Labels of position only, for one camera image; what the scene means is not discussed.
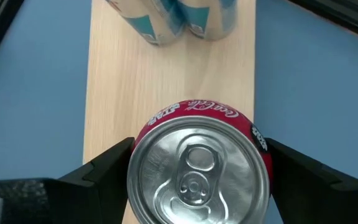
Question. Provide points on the blue silver Red Bull can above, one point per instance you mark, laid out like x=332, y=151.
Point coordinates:
x=213, y=18
x=141, y=21

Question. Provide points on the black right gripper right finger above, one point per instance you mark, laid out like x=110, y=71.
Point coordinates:
x=315, y=199

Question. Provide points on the wooden shelf with black ends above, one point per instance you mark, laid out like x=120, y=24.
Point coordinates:
x=120, y=93

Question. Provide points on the red Coca-Cola can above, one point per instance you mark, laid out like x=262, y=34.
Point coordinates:
x=197, y=174

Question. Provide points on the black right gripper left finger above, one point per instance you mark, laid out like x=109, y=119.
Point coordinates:
x=104, y=193

